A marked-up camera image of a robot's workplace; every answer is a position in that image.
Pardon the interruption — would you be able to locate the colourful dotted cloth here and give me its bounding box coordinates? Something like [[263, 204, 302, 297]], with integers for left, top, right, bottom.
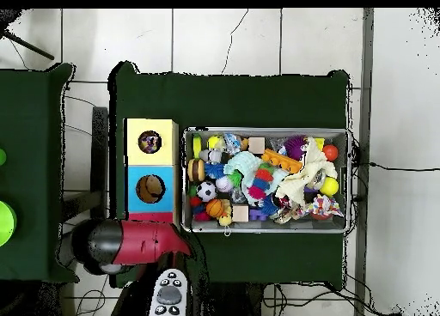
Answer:
[[298, 193, 345, 221], [138, 131, 163, 155]]

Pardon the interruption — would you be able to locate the wooden box with three holes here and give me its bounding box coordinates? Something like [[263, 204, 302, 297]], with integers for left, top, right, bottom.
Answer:
[[122, 118, 180, 228]]

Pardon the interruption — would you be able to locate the toy hamburger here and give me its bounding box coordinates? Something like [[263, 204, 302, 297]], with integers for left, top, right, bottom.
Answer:
[[187, 158, 206, 183]]

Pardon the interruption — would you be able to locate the small black white soccer ball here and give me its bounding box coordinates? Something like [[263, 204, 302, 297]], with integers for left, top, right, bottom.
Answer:
[[196, 180, 218, 203]]

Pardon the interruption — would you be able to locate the small orange basketball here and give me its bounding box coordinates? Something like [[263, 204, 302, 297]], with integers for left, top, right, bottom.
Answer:
[[205, 197, 225, 218]]

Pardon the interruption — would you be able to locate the small wooden cube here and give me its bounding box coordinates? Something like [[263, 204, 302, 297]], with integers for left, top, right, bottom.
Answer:
[[231, 204, 249, 223]]

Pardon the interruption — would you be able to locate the orange plastic building block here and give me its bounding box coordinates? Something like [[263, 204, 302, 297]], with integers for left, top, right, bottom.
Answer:
[[261, 148, 303, 174]]

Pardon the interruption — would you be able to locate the dark green table cloth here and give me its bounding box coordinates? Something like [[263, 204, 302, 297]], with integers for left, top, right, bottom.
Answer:
[[108, 61, 351, 291], [0, 63, 81, 283]]

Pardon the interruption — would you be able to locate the purple spiky monster toy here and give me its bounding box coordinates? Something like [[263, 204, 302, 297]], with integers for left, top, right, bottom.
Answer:
[[283, 134, 309, 161]]

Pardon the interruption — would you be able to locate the cream waffle cloth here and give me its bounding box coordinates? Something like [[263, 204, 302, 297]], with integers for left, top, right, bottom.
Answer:
[[274, 137, 339, 207]]

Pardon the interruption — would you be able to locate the yellow ball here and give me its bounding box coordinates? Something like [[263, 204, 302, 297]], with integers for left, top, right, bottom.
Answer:
[[319, 176, 340, 198]]

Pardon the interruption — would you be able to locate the small orange ball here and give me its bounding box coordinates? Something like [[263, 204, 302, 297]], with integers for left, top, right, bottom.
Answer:
[[322, 143, 339, 162]]

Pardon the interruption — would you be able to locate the grey rounded base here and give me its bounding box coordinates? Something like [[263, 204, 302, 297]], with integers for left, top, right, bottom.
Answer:
[[56, 226, 78, 267]]

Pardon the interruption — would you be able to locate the bright green cup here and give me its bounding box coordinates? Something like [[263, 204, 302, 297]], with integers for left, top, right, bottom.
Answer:
[[0, 200, 17, 247]]

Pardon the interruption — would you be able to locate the black tripod leg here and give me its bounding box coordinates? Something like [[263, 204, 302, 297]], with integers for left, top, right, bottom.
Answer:
[[0, 9, 56, 61]]

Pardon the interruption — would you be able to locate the silver wire mesh bin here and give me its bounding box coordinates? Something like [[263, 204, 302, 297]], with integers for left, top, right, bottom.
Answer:
[[181, 125, 353, 234]]

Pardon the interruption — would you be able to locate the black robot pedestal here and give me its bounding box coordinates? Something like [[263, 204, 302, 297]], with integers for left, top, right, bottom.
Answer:
[[192, 281, 266, 316]]

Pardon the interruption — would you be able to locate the black cable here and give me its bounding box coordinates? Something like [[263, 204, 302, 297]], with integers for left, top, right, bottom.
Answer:
[[369, 161, 440, 172]]

